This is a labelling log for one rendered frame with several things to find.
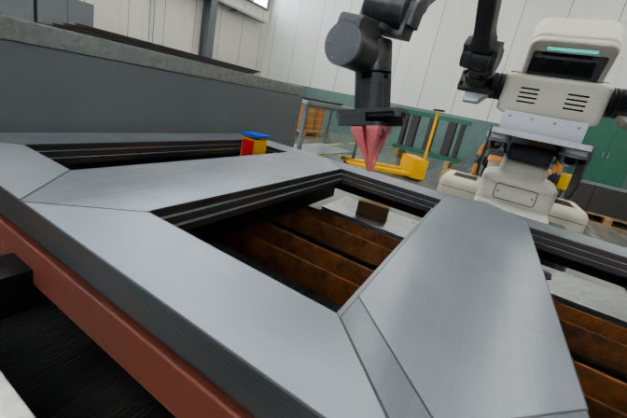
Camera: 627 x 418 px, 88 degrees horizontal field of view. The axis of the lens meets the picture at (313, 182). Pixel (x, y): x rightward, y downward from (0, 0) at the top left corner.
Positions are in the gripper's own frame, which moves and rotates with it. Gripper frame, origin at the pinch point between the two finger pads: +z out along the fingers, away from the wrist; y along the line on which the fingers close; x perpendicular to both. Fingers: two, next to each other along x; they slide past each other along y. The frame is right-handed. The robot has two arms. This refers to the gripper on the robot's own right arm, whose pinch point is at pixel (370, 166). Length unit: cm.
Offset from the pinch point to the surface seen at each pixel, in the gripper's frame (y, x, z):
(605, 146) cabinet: 221, 938, 13
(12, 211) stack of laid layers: -29.2, -37.0, 3.8
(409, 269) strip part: 10.2, -13.6, 10.8
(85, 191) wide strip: -26.7, -30.6, 2.3
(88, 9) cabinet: -767, 338, -274
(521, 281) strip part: 22.0, -3.7, 13.4
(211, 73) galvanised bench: -59, 21, -24
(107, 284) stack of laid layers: -10.4, -36.7, 8.2
